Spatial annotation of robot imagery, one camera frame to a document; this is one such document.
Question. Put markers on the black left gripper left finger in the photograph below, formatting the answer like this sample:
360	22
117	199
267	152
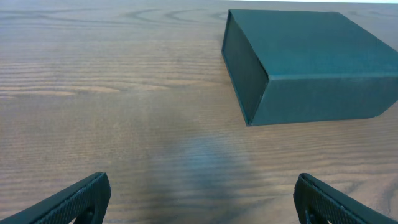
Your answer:
83	202

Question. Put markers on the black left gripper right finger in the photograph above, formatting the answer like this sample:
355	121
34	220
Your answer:
318	203

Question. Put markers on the dark green gift box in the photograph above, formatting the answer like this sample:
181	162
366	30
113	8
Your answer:
306	66

